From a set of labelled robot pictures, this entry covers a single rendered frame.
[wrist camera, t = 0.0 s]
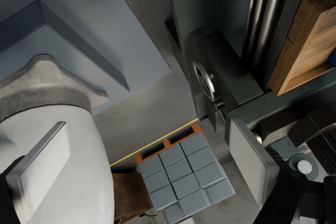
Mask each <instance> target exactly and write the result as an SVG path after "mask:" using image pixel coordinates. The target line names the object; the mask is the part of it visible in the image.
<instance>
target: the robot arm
mask: <svg viewBox="0 0 336 224"><path fill-rule="evenodd" d="M108 101H109V97H108V94H107V93H106V92H105V91H101V90H97V89H95V88H94V87H92V86H90V85H89V84H87V83H86V82H84V81H83V80H81V79H80V78H78V77H77V76H75V75H73V74H72V73H70V72H69V71H67V70H66V69H64V68H63V67H61V66H60V65H59V64H58V62H57V61H56V59H55V58H54V57H53V56H51V55H49V54H38V55H35V56H34V57H33V58H32V59H31V60H30V61H29V62H28V63H27V64H26V65H25V66H24V67H23V68H22V69H20V70H18V71H17V72H15V73H14V74H12V75H10V76H9V77H7V78H6V79H4V80H2V81H1V82H0V224H114V212H115V203H114V182H113V177H112V172H111V168H110V164H109V161H108V157H107V154H106V150H105V147H104V144H103V141H102V139H101V136H100V134H99V131H98V129H97V127H96V125H95V122H94V119H93V116H92V110H94V109H97V108H99V107H101V106H103V105H105V104H106V103H107V102H108ZM228 149H229V151H230V153H231V155H232V157H233V158H234V160H235V162H236V164H237V166H238V168H239V170H240V172H241V174H242V176H243V178H244V180H245V182H246V183H247V185H248V187H249V189H250V191H251V193H252V195H253V197H254V199H255V201H256V203H257V205H258V207H259V209H260V212H259V214H258V215H257V217H256V219H255V220H254V222H253V224H300V219H301V217H306V218H311V219H315V223H316V224H336V176H331V175H330V176H326V177H324V179H323V182H317V181H311V180H308V178H307V177H306V175H304V174H303V173H301V172H299V171H297V170H292V169H291V167H290V166H289V165H288V164H287V163H286V162H285V160H284V159H283V158H282V157H281V156H280V155H279V153H278V152H277V151H276V150H274V149H272V148H271V147H263V146H262V144H261V143H260V142H259V141H258V139H257V138H256V137H255V136H254V134H253V133H252V132H251V131H250V129H249V128H248V127H247V125H246V124H245V123H244V122H243V120H242V119H241V118H240V117H239V116H233V117H232V118H231V120H230V134H229V148H228Z"/></svg>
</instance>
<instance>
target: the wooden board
mask: <svg viewBox="0 0 336 224"><path fill-rule="evenodd" d="M335 48H336V0H302V1H301V3H300V5H299V8H298V10H297V13H296V15H295V18H294V20H293V23H292V25H291V28H290V30H289V33H288V35H287V38H286V40H285V43H284V45H283V48H282V50H281V53H280V55H279V58H278V60H277V63H276V65H275V68H274V70H273V73H272V75H271V78H270V80H269V82H268V85H269V87H270V88H271V89H272V91H273V92H274V94H275V95H276V96H279V95H281V94H283V93H285V92H287V91H290V90H292V89H294V88H296V87H298V86H300V85H302V84H304V83H306V82H308V81H310V80H312V79H314V78H317V77H319V76H321V75H323V74H325V73H327V72H329V71H331V70H333V69H335V67H334V66H333V65H332V64H331V63H330V62H329V60H328V58H329V56H330V55H331V54H332V52H333V51H334V50H335Z"/></svg>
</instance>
